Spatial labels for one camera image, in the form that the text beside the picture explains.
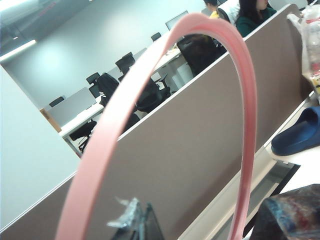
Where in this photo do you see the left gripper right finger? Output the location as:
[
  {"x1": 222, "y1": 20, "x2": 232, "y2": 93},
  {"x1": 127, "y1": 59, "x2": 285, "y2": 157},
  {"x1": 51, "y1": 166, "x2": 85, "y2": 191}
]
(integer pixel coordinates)
[{"x1": 143, "y1": 202, "x2": 165, "y2": 240}]

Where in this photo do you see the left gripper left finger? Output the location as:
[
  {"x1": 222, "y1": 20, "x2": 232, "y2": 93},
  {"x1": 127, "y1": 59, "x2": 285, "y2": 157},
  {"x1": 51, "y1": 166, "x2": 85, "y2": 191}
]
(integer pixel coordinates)
[{"x1": 106, "y1": 196, "x2": 145, "y2": 240}]

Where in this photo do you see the pink ring lid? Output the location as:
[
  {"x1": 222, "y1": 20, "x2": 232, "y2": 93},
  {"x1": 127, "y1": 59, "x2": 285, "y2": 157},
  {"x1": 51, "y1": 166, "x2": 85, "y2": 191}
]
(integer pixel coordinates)
[{"x1": 54, "y1": 12, "x2": 258, "y2": 240}]

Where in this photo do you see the black garbage bag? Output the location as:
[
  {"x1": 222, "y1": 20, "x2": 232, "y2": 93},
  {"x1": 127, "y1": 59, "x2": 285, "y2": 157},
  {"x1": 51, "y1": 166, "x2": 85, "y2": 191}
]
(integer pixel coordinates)
[{"x1": 251, "y1": 183, "x2": 320, "y2": 240}]

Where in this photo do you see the clear plastic grocery bag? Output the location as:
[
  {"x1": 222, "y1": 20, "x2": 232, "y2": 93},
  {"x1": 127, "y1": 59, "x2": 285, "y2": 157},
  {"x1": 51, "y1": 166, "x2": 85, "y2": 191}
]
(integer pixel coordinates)
[{"x1": 286, "y1": 2, "x2": 320, "y2": 101}]

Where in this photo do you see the brown desk partition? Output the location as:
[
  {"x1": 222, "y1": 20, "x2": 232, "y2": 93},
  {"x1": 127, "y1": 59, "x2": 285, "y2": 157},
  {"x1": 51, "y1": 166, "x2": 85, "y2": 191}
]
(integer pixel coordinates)
[{"x1": 0, "y1": 3, "x2": 316, "y2": 240}]

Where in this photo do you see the white office desk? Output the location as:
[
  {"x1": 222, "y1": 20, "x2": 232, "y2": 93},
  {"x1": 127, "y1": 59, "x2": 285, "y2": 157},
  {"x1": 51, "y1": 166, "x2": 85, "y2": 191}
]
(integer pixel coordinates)
[{"x1": 59, "y1": 102, "x2": 105, "y2": 141}]

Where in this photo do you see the grey desk divider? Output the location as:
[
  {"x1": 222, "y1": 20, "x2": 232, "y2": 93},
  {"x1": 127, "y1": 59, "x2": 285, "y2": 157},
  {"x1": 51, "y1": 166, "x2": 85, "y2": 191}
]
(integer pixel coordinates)
[{"x1": 47, "y1": 87, "x2": 97, "y2": 126}]

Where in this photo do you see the blue rubber slipper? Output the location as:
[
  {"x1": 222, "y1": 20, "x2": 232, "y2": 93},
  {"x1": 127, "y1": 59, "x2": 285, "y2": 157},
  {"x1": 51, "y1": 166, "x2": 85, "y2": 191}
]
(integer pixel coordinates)
[{"x1": 271, "y1": 106, "x2": 320, "y2": 157}]

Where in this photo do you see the long white ceiling light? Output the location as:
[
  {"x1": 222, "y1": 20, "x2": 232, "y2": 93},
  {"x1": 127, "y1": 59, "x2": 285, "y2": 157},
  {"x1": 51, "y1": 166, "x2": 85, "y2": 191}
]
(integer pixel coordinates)
[{"x1": 0, "y1": 39, "x2": 36, "y2": 62}]

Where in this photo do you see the computer monitor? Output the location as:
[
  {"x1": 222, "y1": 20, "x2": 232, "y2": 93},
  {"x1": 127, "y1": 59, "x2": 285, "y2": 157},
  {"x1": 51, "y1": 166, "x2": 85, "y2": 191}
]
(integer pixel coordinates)
[{"x1": 165, "y1": 10, "x2": 190, "y2": 32}]

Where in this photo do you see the person in yellow top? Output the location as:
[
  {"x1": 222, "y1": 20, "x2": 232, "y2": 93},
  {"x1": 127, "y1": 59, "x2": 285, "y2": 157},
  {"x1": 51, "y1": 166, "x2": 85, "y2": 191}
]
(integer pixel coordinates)
[{"x1": 202, "y1": 0, "x2": 221, "y2": 20}]

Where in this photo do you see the person in green top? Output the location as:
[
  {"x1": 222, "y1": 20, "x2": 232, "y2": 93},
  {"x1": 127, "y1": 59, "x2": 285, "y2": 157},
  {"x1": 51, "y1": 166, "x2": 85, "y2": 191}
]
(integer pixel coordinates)
[{"x1": 234, "y1": 0, "x2": 278, "y2": 38}]

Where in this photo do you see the white cable tray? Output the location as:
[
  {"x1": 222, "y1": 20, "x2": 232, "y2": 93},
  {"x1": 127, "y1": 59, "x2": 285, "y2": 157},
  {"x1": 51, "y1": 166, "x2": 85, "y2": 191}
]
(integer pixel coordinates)
[{"x1": 178, "y1": 92, "x2": 320, "y2": 240}]

